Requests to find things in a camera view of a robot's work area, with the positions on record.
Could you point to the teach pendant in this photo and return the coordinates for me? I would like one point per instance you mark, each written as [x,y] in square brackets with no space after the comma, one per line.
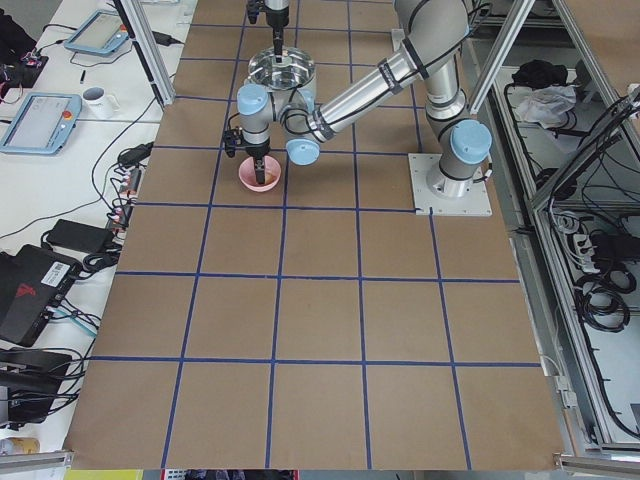
[42,125]
[101,34]

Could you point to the aluminium frame post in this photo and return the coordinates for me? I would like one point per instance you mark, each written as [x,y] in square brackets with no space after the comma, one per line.
[133,16]

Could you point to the teach pendant far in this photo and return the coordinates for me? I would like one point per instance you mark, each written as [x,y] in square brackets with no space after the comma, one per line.
[101,34]

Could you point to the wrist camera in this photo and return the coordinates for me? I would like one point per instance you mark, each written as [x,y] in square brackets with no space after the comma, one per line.
[233,141]

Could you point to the black power adapter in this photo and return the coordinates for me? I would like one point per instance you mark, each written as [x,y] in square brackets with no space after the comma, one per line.
[79,236]

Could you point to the white mug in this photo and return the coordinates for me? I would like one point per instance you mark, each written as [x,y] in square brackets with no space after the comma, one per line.
[102,104]

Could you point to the glass pot lid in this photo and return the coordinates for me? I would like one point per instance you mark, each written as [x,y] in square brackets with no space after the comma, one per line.
[282,65]

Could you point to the pale green electric pot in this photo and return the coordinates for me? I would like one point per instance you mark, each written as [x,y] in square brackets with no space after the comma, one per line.
[305,87]

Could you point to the pink bowl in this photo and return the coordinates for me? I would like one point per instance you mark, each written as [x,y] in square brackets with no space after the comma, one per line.
[272,173]

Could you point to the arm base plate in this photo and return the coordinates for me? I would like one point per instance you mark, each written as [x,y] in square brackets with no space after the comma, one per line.
[437,195]

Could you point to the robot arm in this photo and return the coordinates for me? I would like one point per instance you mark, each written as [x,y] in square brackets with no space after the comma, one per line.
[277,17]
[433,31]

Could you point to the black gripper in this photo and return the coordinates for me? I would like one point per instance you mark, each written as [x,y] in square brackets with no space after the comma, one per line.
[276,16]
[258,151]

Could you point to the teach pendant near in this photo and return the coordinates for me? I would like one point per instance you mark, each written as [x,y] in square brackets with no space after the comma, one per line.
[42,125]

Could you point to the black laptop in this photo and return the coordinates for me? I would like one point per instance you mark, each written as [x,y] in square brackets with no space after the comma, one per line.
[33,281]

